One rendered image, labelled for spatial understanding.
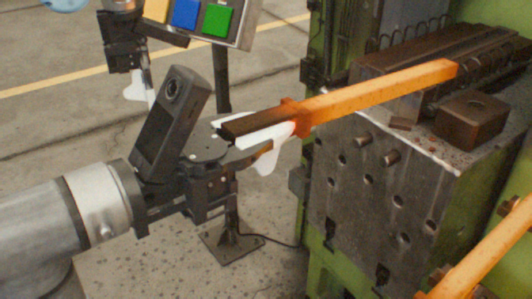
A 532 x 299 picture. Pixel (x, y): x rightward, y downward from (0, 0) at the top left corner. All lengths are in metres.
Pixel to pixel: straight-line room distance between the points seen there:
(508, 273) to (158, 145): 0.93
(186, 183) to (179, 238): 1.46
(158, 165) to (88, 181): 0.06
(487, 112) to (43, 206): 0.76
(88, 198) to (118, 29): 0.53
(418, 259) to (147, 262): 1.15
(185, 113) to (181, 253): 1.48
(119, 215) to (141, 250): 1.49
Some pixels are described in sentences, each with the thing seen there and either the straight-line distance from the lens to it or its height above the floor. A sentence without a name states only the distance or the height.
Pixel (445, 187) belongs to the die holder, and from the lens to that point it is 0.88.
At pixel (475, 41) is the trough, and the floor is 0.99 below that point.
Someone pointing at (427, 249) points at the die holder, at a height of 0.70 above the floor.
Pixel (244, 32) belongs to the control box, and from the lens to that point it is 1.14.
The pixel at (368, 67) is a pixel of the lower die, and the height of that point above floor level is 0.98.
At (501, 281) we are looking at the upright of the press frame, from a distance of 1.21.
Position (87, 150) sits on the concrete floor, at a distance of 2.51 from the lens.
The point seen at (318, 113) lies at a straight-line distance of 0.54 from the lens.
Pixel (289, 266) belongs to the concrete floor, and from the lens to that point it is 1.80.
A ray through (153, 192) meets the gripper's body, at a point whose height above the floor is 1.12.
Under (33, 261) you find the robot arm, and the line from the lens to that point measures 0.43.
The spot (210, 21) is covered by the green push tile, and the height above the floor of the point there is 1.00.
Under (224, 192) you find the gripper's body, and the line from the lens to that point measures 0.48.
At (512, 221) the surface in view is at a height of 0.93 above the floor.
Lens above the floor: 1.42
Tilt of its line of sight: 37 degrees down
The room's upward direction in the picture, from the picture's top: straight up
